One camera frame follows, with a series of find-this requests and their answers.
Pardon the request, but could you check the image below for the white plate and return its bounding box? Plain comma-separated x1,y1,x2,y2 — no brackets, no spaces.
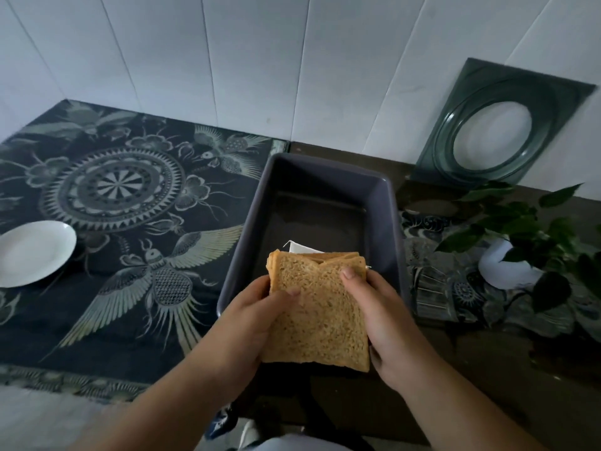
0,220,78,289

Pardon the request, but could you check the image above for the person's left forearm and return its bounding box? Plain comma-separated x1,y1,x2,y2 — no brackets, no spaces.
70,354,241,451

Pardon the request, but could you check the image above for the crumpled patterned cloth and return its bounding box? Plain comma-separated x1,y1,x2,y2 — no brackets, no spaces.
399,209,601,341

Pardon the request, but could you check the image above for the person's left hand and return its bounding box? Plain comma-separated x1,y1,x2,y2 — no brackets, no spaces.
193,275,301,396

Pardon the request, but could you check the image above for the grey plastic tub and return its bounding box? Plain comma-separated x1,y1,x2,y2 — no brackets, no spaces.
216,152,410,320

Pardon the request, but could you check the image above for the white paper packet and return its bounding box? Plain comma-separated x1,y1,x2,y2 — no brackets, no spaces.
287,240,326,254

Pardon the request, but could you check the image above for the person's right hand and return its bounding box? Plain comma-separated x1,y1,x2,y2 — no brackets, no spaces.
340,267,438,393

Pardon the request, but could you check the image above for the green square glass plate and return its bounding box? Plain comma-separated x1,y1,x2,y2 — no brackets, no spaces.
410,57,597,189

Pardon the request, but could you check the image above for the person's white garment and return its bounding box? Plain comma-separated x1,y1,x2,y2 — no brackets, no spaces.
239,418,354,451

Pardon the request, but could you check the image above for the dark patterned tablecloth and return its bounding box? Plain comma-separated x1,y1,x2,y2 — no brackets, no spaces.
0,99,290,403

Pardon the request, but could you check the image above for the brown bread slice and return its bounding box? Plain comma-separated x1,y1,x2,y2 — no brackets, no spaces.
266,249,367,277
261,255,371,373

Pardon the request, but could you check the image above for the person's right forearm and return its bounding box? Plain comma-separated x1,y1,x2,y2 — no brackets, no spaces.
397,351,551,451

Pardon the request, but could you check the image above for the white plant pot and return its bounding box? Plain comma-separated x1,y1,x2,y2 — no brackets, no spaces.
477,238,545,291

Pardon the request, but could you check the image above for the green leafy plant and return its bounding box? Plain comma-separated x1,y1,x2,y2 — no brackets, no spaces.
434,180,601,315

